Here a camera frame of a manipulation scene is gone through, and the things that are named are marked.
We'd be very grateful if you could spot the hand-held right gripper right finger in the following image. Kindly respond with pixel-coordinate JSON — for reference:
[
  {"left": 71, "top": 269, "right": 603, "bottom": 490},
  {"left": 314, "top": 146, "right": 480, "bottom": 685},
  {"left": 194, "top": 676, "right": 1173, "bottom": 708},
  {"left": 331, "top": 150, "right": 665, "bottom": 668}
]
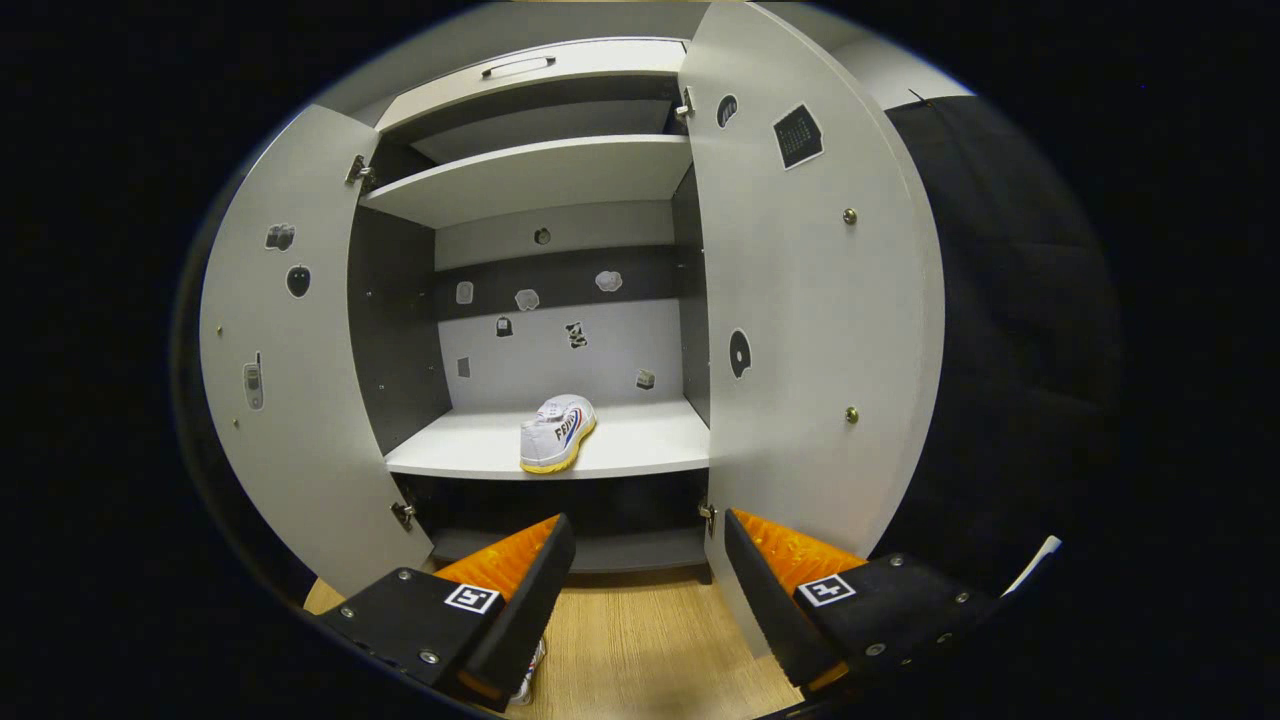
[{"left": 724, "top": 508, "right": 1001, "bottom": 701}]

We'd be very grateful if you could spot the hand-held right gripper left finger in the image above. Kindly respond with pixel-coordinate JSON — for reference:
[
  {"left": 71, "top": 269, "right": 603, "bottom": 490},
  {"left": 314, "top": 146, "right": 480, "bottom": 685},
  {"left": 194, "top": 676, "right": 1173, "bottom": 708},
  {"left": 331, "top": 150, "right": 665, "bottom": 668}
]
[{"left": 310, "top": 513, "right": 578, "bottom": 713}]

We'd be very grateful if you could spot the white sneaker shoe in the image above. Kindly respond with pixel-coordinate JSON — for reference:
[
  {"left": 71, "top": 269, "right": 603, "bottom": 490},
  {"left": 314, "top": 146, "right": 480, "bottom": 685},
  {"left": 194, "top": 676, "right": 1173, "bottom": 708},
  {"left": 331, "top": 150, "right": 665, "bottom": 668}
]
[
  {"left": 509, "top": 638, "right": 549, "bottom": 707},
  {"left": 518, "top": 393, "right": 599, "bottom": 476}
]

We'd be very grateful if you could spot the white shoe cabinet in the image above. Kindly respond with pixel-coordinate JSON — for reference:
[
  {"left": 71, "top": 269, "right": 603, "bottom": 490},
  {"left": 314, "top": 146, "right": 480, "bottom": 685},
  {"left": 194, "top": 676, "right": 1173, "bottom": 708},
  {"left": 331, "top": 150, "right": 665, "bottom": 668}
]
[{"left": 345, "top": 38, "right": 714, "bottom": 587}]

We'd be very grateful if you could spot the cabinet door with disc sticker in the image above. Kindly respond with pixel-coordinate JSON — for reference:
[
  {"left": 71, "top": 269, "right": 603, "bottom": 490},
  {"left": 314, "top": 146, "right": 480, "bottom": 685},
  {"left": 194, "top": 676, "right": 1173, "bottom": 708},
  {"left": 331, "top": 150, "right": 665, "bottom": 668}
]
[{"left": 680, "top": 3, "right": 947, "bottom": 658}]

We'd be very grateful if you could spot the cabinet door with phone sticker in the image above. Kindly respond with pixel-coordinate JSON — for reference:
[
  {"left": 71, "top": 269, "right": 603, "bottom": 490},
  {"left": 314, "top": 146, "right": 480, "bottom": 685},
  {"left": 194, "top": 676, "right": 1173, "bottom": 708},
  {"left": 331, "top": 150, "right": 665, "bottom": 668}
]
[{"left": 198, "top": 103, "right": 437, "bottom": 599}]

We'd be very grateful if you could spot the white cabinet drawer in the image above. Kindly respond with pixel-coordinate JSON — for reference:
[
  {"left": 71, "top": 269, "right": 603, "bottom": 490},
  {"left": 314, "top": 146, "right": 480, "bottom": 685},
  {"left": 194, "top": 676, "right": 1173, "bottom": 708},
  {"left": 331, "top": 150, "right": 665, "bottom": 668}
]
[{"left": 375, "top": 38, "right": 690, "bottom": 137}]

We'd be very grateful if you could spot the black drawer handle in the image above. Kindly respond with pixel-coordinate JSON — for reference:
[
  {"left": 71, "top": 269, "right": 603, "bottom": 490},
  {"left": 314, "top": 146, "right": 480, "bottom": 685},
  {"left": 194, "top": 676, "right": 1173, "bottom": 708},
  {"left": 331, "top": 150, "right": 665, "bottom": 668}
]
[{"left": 479, "top": 55, "right": 558, "bottom": 80}]

